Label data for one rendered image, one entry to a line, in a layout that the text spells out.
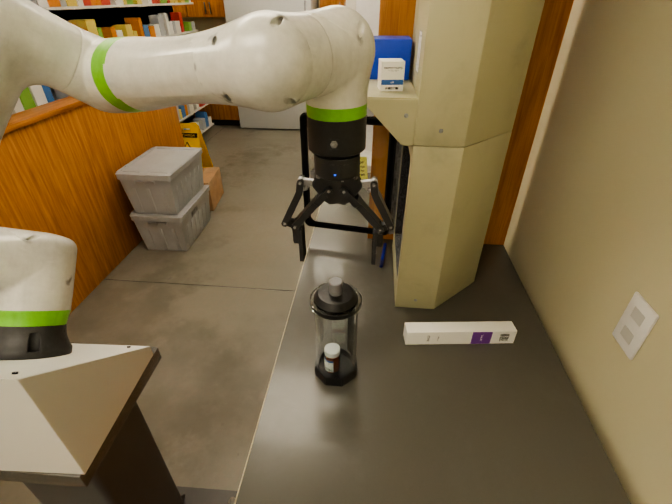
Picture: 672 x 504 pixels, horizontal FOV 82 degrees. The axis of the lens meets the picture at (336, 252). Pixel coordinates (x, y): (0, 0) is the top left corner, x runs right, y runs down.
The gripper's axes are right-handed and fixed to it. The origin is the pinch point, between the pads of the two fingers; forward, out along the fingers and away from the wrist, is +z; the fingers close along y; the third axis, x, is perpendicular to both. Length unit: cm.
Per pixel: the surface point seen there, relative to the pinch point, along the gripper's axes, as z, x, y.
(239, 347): 127, -86, 66
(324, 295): 9.4, 1.4, 2.7
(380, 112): -20.4, -23.9, -7.1
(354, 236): 34, -61, -1
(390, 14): -36, -61, -9
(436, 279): 23.1, -23.5, -24.5
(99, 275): 122, -137, 181
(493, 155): -8.2, -33.2, -35.1
